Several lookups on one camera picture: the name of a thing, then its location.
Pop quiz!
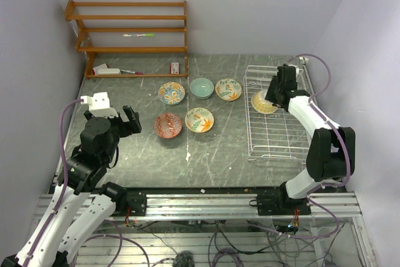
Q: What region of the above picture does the yellow sun blue rim bowl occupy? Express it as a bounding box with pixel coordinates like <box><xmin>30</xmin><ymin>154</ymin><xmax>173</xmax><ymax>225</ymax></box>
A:
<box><xmin>251</xmin><ymin>90</ymin><xmax>278</xmax><ymax>114</ymax></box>

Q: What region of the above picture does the red patterned bowl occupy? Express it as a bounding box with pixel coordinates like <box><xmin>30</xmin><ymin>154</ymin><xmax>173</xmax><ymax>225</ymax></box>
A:
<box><xmin>153</xmin><ymin>113</ymin><xmax>183</xmax><ymax>139</ymax></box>

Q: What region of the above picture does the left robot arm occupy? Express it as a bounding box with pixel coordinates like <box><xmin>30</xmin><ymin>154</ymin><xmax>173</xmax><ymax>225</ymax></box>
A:
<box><xmin>1</xmin><ymin>106</ymin><xmax>141</xmax><ymax>266</ymax></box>

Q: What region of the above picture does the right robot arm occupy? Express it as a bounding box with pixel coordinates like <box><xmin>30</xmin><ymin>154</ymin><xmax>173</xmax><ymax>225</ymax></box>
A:
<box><xmin>265</xmin><ymin>64</ymin><xmax>356</xmax><ymax>214</ymax></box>

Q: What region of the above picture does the wooden shelf rack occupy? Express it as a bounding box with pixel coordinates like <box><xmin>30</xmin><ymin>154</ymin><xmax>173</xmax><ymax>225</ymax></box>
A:
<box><xmin>64</xmin><ymin>0</ymin><xmax>189</xmax><ymax>79</ymax></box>

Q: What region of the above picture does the pink white pen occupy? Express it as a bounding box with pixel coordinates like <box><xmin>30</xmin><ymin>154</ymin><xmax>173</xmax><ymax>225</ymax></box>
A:
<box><xmin>120</xmin><ymin>69</ymin><xmax>144</xmax><ymax>76</ymax></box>

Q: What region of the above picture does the blue orange floral bowl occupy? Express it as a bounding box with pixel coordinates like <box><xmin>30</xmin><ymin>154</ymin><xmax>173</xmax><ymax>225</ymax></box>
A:
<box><xmin>158</xmin><ymin>82</ymin><xmax>186</xmax><ymax>105</ymax></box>

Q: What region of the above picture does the white case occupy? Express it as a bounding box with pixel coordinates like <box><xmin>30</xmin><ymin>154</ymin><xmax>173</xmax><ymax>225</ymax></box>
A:
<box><xmin>96</xmin><ymin>68</ymin><xmax>121</xmax><ymax>76</ymax></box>

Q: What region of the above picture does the red white small box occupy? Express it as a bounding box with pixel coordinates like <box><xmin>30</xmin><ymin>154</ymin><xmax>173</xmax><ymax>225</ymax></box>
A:
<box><xmin>92</xmin><ymin>63</ymin><xmax>109</xmax><ymax>75</ymax></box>

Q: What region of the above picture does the red white card box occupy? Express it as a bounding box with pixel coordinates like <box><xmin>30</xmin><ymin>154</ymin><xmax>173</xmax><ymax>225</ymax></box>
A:
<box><xmin>170</xmin><ymin>62</ymin><xmax>179</xmax><ymax>74</ymax></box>

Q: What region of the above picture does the leaf and orange flower bowl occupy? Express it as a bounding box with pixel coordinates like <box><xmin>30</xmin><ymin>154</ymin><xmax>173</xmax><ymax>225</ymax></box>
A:
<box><xmin>184</xmin><ymin>108</ymin><xmax>214</xmax><ymax>133</ymax></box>

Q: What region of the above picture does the light teal bowl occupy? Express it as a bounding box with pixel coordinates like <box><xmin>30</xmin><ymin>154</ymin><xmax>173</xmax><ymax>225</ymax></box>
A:
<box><xmin>189</xmin><ymin>78</ymin><xmax>214</xmax><ymax>99</ymax></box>

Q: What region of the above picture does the green white pen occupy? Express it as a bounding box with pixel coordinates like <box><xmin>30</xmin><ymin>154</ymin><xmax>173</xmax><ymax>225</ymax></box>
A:
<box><xmin>123</xmin><ymin>33</ymin><xmax>154</xmax><ymax>38</ymax></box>

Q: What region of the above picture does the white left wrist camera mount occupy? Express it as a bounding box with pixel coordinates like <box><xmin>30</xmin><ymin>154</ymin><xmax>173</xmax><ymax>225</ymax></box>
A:
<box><xmin>80</xmin><ymin>92</ymin><xmax>118</xmax><ymax>118</ymax></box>

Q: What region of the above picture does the white wire dish rack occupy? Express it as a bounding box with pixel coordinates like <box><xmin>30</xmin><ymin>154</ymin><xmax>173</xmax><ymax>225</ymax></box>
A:
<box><xmin>243</xmin><ymin>65</ymin><xmax>311</xmax><ymax>164</ymax></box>

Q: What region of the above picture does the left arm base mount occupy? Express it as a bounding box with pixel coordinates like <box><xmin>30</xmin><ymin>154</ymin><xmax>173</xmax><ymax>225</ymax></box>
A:
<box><xmin>115</xmin><ymin>191</ymin><xmax>148</xmax><ymax>217</ymax></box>

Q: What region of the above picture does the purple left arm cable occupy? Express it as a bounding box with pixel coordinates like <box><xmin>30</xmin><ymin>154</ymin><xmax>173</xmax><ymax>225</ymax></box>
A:
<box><xmin>18</xmin><ymin>98</ymin><xmax>85</xmax><ymax>264</ymax></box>

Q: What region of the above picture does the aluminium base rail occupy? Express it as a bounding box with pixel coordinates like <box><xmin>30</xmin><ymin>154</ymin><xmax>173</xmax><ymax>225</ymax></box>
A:
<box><xmin>34</xmin><ymin>191</ymin><xmax>365</xmax><ymax>221</ymax></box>

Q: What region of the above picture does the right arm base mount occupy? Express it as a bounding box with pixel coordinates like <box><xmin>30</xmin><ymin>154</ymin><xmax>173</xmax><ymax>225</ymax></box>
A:
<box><xmin>249</xmin><ymin>192</ymin><xmax>311</xmax><ymax>216</ymax></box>

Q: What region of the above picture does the floor cable bundle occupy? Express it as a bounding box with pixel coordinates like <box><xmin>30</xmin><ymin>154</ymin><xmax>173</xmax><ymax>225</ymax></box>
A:
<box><xmin>74</xmin><ymin>216</ymin><xmax>351</xmax><ymax>267</ymax></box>

